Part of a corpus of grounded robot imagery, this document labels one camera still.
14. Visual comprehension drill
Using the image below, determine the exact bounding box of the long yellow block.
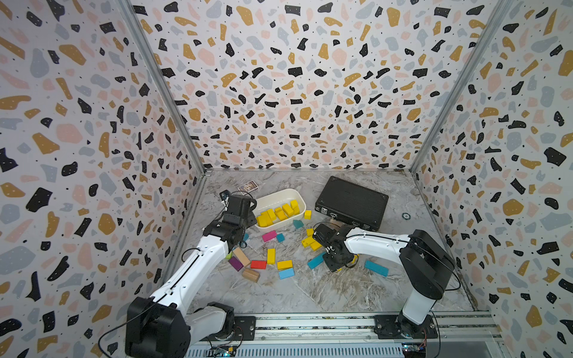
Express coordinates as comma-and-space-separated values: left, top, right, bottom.
257, 212, 273, 228

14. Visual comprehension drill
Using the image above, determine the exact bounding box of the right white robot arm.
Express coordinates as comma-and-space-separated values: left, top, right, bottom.
313, 224, 455, 337

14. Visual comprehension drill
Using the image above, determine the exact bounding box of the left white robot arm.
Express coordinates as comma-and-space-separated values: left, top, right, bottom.
125, 190, 257, 357

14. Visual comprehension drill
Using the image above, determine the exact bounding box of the long teal block centre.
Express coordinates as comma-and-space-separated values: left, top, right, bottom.
307, 254, 325, 270

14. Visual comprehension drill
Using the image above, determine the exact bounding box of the long teal block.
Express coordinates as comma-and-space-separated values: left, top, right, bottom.
364, 260, 389, 277
307, 254, 325, 270

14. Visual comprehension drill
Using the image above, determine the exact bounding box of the teal wedge block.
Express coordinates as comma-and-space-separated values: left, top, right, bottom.
292, 219, 304, 229

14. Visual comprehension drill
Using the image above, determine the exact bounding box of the long tan wood block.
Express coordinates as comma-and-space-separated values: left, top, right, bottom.
233, 248, 251, 267

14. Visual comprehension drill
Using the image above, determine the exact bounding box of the black hard case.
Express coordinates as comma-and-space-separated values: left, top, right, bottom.
315, 176, 389, 231

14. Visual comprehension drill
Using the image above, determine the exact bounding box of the purple block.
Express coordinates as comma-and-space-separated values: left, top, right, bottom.
228, 257, 244, 271

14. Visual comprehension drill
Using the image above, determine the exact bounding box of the magenta block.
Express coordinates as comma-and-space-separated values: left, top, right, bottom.
262, 231, 277, 243

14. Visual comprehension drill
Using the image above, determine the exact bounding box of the small playing card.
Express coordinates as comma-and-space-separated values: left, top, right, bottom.
237, 180, 259, 194

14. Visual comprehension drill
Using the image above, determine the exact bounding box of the red block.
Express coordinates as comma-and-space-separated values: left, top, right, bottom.
250, 260, 267, 270

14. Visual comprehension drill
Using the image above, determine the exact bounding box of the yellow upright block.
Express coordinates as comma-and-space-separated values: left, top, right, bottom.
267, 249, 276, 265

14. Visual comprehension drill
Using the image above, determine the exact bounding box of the long teal block right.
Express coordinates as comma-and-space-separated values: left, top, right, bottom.
364, 260, 389, 277

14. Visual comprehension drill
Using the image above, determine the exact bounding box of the natural wood block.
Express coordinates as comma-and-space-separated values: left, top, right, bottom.
242, 268, 261, 283

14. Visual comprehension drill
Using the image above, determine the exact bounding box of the white plastic bin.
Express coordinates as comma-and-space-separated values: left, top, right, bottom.
253, 189, 307, 233

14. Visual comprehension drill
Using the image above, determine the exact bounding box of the light blue block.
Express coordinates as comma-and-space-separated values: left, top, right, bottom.
279, 268, 295, 280

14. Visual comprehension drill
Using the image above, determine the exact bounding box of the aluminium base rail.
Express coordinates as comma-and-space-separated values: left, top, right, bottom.
122, 312, 504, 358

